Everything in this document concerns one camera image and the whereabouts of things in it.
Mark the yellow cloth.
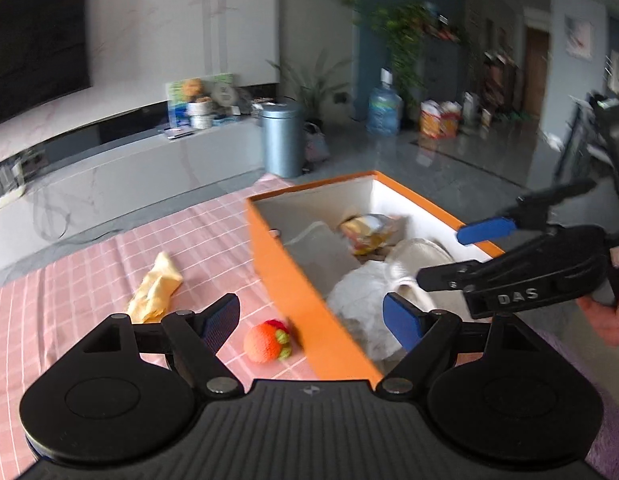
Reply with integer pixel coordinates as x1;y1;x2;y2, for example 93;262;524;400
126;251;185;324

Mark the yellow snack packet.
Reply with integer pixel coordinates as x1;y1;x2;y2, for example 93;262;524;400
338;213;409;257

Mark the orange cardboard box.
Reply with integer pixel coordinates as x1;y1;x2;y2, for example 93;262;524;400
246;170;507;389

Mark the grey metal trash can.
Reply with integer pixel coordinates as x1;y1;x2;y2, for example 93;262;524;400
259;101;307;179

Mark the black wall television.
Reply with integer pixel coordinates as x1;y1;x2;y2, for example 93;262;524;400
0;0;93;129

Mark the orange and white bag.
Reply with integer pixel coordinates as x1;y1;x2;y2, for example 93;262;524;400
439;101;463;137
420;100;443;140

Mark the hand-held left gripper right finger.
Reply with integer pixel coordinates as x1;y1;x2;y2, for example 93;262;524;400
374;292;536;397

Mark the round paper fan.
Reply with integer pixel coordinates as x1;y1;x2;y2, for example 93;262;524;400
212;84;239;111

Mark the leafy floor plant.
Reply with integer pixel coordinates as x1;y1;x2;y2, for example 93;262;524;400
266;56;351;127

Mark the brown wooden door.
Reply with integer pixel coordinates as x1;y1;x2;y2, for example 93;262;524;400
521;27;551;122

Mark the green climbing vine plant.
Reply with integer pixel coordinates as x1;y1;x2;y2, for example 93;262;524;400
290;0;471;112

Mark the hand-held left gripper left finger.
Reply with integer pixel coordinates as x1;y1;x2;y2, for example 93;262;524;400
84;292;241;397

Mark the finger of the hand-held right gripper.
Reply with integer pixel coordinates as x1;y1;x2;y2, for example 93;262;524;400
416;224;609;294
456;178;598;246

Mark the person's right hand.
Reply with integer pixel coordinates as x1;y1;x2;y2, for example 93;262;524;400
575;241;619;347

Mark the white plastic bag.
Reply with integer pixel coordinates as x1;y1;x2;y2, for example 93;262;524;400
326;262;421;362

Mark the framed wall picture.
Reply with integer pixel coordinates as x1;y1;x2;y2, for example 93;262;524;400
564;14;593;59

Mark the dark wooden shelf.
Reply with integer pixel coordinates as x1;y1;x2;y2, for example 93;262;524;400
481;49;519;122

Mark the pink bag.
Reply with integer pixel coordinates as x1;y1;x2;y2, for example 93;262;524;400
304;122;331;164

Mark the grey cloth in box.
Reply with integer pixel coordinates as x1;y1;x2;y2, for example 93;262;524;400
282;220;363;292

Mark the illustrated desk calendar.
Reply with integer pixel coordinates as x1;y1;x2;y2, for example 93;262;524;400
165;73;236;129

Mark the pink checked tablecloth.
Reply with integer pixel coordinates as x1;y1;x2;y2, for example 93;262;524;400
0;172;386;477

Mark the person's purple fleece clothing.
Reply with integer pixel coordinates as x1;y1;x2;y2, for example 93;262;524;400
533;329;619;480

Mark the blue water jug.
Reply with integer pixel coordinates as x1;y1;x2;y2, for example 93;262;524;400
366;67;405;136

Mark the orange knitted fruit toy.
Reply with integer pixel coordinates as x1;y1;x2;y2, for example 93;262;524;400
242;317;293;364

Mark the grey marble television console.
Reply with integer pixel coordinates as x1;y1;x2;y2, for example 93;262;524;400
0;109;281;277

